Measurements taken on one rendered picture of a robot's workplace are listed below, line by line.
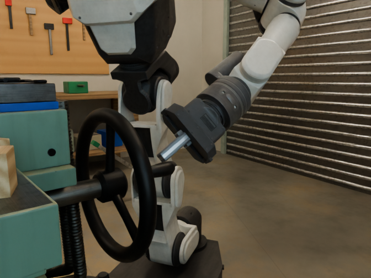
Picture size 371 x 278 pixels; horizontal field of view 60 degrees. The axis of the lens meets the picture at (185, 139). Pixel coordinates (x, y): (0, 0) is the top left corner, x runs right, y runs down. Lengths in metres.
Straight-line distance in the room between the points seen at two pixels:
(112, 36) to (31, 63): 2.86
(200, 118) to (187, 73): 4.03
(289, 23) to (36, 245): 0.68
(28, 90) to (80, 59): 3.40
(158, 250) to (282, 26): 1.00
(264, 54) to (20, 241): 0.54
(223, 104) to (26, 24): 3.37
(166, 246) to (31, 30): 2.93
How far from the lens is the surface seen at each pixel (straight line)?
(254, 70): 0.64
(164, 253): 1.42
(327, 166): 3.43
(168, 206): 1.24
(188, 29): 4.66
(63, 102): 0.57
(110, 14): 0.96
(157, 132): 1.09
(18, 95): 0.53
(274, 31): 0.78
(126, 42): 0.97
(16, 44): 3.80
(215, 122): 0.59
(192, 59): 4.66
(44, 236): 0.32
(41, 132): 0.53
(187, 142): 0.57
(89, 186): 0.60
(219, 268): 1.56
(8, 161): 0.34
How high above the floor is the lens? 1.01
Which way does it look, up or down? 11 degrees down
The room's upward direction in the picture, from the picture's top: straight up
